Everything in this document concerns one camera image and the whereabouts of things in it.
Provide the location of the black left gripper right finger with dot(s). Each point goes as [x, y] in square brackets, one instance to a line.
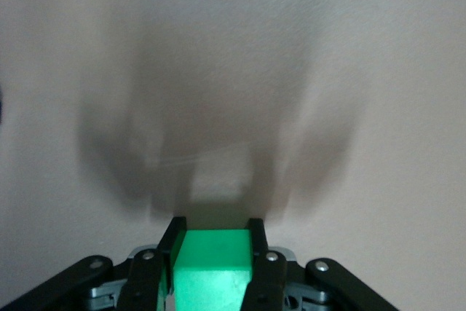
[269, 282]

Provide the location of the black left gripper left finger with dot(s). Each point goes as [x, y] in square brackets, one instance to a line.
[142, 282]

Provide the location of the green cube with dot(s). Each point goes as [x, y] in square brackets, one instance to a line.
[211, 282]

